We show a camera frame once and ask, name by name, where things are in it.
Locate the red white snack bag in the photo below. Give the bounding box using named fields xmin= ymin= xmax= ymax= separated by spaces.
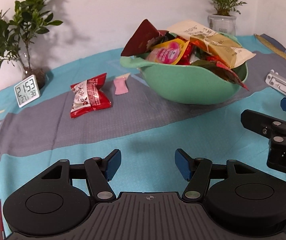
xmin=70 ymin=73 xmax=112 ymax=118

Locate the thin plant in glass jar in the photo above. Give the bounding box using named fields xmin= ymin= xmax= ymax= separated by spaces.
xmin=208 ymin=0 xmax=246 ymax=36

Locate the gold milk tea packet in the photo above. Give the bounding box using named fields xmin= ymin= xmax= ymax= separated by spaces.
xmin=167 ymin=20 xmax=255 ymax=69

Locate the leafy potted plant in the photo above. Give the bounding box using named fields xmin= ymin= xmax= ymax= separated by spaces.
xmin=0 ymin=0 xmax=63 ymax=88

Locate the white digital clock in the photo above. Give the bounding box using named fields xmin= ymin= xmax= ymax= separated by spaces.
xmin=14 ymin=74 xmax=41 ymax=108

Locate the small red packet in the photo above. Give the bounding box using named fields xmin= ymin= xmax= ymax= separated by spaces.
xmin=209 ymin=61 xmax=249 ymax=91

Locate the blue grey table cloth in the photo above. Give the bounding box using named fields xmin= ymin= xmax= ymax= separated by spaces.
xmin=0 ymin=36 xmax=286 ymax=239

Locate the long dark red packet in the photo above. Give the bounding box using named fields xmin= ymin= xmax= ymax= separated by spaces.
xmin=121 ymin=19 xmax=161 ymax=56

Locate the pink yellow jelly pouch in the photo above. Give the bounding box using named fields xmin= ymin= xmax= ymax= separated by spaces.
xmin=146 ymin=38 xmax=189 ymax=64

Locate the green plastic bowl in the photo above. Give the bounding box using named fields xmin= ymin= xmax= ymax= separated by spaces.
xmin=120 ymin=52 xmax=248 ymax=105

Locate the small pink candy wrapper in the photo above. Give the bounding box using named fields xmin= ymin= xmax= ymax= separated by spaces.
xmin=113 ymin=73 xmax=130 ymax=95

